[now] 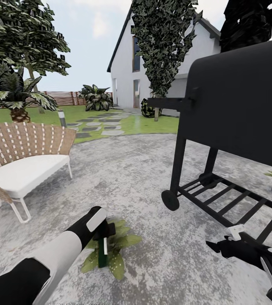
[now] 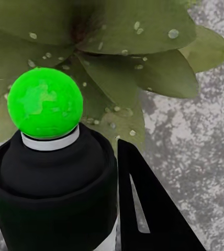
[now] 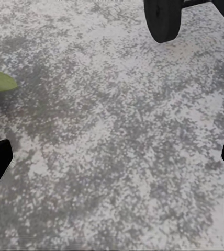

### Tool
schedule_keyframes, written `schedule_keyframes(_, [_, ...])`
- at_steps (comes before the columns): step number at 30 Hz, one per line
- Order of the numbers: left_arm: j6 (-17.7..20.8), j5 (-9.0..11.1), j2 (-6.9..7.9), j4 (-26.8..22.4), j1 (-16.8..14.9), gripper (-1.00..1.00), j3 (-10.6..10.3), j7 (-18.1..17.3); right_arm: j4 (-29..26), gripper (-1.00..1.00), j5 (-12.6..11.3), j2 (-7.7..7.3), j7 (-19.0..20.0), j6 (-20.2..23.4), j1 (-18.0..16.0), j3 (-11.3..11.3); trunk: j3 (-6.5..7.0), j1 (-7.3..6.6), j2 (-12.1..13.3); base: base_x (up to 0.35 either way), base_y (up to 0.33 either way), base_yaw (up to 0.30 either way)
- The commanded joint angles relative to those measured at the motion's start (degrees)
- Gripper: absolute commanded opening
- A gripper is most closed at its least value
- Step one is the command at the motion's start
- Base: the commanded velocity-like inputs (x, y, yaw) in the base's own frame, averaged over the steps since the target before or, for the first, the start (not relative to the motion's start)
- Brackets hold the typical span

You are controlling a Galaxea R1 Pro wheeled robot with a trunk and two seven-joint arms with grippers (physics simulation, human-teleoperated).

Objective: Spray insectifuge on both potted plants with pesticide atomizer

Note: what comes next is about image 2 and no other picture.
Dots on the pot plant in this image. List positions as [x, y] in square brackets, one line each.
[150, 44]

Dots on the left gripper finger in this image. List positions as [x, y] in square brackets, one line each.
[169, 231]

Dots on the insectifuge atomizer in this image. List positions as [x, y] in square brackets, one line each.
[58, 178]

